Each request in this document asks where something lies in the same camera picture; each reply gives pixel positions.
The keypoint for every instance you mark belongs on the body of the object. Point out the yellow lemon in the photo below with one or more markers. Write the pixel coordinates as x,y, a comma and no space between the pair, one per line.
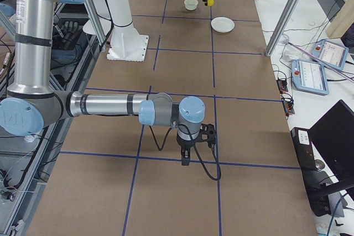
210,3

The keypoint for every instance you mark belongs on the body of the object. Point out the white paper bowl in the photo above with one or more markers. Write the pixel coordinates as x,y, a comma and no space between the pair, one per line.
190,5

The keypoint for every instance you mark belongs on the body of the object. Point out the white paper plate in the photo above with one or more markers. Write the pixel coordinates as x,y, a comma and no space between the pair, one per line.
222,24

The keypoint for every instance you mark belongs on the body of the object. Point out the black box with label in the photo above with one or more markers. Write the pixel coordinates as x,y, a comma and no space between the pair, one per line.
304,149

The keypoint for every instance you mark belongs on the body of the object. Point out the near teach pendant tablet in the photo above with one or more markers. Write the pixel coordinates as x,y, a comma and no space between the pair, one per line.
308,76

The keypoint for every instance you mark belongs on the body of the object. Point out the teach pendant tablet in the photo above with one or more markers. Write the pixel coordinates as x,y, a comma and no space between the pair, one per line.
308,76
331,53

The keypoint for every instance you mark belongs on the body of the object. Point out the far teach pendant tablet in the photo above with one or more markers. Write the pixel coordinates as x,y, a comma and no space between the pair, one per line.
331,53

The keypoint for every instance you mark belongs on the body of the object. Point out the black laptop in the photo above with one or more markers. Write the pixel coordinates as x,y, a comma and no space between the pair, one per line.
332,136

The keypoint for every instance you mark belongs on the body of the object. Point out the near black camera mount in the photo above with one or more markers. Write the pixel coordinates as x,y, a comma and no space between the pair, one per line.
208,134

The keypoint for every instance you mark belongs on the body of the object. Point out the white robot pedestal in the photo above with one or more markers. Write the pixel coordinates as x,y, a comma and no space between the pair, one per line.
126,43

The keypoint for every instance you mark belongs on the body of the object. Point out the aluminium frame post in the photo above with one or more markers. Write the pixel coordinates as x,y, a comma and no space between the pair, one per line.
279,29

